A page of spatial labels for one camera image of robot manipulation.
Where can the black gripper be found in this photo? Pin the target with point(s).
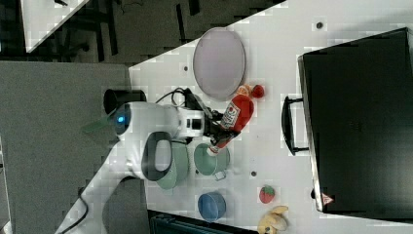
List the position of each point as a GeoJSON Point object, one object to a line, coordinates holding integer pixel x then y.
{"type": "Point", "coordinates": [213, 130]}

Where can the red ketchup bottle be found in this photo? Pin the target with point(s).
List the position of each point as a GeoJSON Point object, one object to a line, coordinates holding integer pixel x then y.
{"type": "Point", "coordinates": [234, 119]}

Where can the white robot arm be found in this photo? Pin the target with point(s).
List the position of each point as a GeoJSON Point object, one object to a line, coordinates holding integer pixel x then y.
{"type": "Point", "coordinates": [140, 127]}

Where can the green oval strainer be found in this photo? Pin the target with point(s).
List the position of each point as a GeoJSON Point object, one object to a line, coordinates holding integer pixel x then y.
{"type": "Point", "coordinates": [179, 168]}

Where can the green mug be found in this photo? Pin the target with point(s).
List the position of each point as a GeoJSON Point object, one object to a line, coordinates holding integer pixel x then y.
{"type": "Point", "coordinates": [211, 165]}

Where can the orange slice toy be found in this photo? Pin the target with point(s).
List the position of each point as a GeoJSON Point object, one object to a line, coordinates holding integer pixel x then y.
{"type": "Point", "coordinates": [244, 90]}

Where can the small red strawberry toy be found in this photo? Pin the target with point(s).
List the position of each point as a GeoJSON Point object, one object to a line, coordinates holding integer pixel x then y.
{"type": "Point", "coordinates": [258, 91]}

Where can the large red strawberry toy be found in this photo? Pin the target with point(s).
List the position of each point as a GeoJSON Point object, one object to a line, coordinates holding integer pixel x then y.
{"type": "Point", "coordinates": [267, 194]}

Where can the blue cup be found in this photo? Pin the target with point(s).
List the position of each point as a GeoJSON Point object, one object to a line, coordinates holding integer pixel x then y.
{"type": "Point", "coordinates": [211, 206]}

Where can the round grey plate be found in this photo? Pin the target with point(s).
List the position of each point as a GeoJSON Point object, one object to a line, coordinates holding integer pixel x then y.
{"type": "Point", "coordinates": [219, 63]}

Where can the yellow banana toy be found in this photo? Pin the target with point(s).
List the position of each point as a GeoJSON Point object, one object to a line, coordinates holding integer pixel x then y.
{"type": "Point", "coordinates": [272, 222]}

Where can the black cup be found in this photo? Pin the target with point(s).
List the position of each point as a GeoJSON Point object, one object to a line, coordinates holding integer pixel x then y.
{"type": "Point", "coordinates": [112, 99]}

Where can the silver toaster oven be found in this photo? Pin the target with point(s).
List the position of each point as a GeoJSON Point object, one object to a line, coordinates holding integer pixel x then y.
{"type": "Point", "coordinates": [358, 110]}

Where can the white side table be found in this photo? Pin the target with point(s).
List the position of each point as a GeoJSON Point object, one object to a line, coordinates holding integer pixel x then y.
{"type": "Point", "coordinates": [41, 18]}

